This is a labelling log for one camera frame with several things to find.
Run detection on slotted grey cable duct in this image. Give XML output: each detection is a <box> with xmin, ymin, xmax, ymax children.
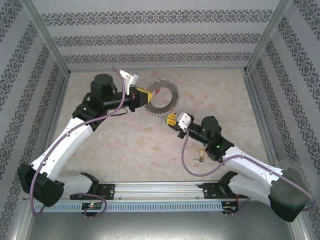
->
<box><xmin>33</xmin><ymin>201</ymin><xmax>224</xmax><ymax>213</ymax></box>

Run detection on aluminium frame crossbar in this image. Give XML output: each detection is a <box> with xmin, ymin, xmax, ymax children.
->
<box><xmin>68</xmin><ymin>66</ymin><xmax>247</xmax><ymax>74</ymax></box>

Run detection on aluminium side rail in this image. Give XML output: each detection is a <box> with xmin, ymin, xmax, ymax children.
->
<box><xmin>243</xmin><ymin>72</ymin><xmax>279</xmax><ymax>168</ymax></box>
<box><xmin>42</xmin><ymin>73</ymin><xmax>71</xmax><ymax>161</ymax></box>

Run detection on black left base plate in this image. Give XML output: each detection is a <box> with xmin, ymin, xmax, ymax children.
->
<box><xmin>69</xmin><ymin>183</ymin><xmax>116</xmax><ymax>201</ymax></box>

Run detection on grey metal front panel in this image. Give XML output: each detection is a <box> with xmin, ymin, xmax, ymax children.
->
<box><xmin>24</xmin><ymin>212</ymin><xmax>301</xmax><ymax>240</ymax></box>

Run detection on yellow tag key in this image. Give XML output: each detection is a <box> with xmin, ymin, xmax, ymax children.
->
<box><xmin>192</xmin><ymin>148</ymin><xmax>206</xmax><ymax>163</ymax></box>

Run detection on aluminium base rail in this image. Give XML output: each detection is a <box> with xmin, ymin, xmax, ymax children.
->
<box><xmin>59</xmin><ymin>181</ymin><xmax>251</xmax><ymax>201</ymax></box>

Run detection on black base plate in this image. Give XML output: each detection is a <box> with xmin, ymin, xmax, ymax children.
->
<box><xmin>69</xmin><ymin>183</ymin><xmax>116</xmax><ymax>201</ymax></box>
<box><xmin>201</xmin><ymin>182</ymin><xmax>250</xmax><ymax>200</ymax></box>

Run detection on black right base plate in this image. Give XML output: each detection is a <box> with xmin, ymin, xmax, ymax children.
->
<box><xmin>201</xmin><ymin>182</ymin><xmax>250</xmax><ymax>200</ymax></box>

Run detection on circuit board with green light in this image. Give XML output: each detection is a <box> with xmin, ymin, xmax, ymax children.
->
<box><xmin>81</xmin><ymin>202</ymin><xmax>103</xmax><ymax>211</ymax></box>

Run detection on aluminium frame post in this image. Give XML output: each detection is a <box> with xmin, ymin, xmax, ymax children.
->
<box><xmin>242</xmin><ymin>0</ymin><xmax>293</xmax><ymax>75</ymax></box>
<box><xmin>19</xmin><ymin>0</ymin><xmax>72</xmax><ymax>76</ymax></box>

